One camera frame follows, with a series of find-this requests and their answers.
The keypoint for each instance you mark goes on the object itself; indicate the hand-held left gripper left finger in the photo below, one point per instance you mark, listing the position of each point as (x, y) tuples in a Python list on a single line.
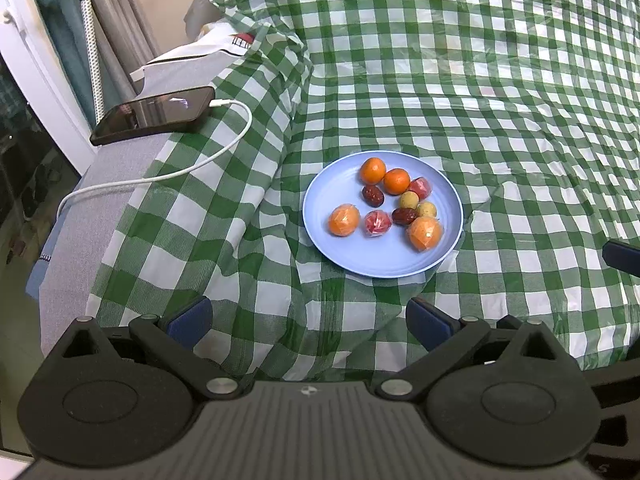
[(190, 320)]

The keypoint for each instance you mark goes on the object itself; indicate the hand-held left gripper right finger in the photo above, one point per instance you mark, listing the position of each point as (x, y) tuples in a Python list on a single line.
[(427, 320)]

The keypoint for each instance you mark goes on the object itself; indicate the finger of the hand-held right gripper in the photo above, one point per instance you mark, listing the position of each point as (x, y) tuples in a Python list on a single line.
[(625, 257)]

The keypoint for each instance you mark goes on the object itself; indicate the plastic-wrapped orange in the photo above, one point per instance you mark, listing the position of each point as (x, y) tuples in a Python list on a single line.
[(424, 233), (344, 220)]

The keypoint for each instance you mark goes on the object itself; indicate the blue plastic plate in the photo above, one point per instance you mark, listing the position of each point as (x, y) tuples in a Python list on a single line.
[(350, 255)]

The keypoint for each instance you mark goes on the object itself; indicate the dried red jujube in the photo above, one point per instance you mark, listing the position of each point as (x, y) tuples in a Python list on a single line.
[(404, 216), (372, 195)]

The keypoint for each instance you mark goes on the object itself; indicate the small yellow-green fruit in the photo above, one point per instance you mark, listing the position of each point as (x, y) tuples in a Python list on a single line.
[(408, 200), (426, 209)]

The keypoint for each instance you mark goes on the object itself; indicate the bare mandarin orange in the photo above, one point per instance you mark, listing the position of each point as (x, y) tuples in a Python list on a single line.
[(372, 170), (396, 181)]

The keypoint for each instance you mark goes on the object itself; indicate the light blue sheet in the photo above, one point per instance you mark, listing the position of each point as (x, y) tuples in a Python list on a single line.
[(36, 280)]

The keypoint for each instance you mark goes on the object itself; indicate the grey bedsheet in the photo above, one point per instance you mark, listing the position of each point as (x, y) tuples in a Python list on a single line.
[(100, 170)]

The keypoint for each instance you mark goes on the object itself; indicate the black smartphone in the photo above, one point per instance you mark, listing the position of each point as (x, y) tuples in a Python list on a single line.
[(150, 112)]

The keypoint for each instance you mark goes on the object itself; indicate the green white checked tablecloth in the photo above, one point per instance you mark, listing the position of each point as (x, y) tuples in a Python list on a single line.
[(450, 60)]

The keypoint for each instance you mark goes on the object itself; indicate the white printed cloth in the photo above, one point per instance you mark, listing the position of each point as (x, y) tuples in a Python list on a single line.
[(210, 40)]

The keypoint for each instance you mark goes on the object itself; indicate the teal curtain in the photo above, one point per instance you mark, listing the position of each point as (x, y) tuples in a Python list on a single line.
[(65, 45)]

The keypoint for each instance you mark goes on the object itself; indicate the grey pillow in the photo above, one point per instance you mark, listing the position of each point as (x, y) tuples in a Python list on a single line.
[(200, 10)]

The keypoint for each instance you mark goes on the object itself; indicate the grey curtain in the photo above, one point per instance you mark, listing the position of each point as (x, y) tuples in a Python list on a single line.
[(120, 10)]

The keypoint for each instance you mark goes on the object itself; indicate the white window frame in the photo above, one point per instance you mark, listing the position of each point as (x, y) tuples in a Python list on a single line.
[(35, 85)]

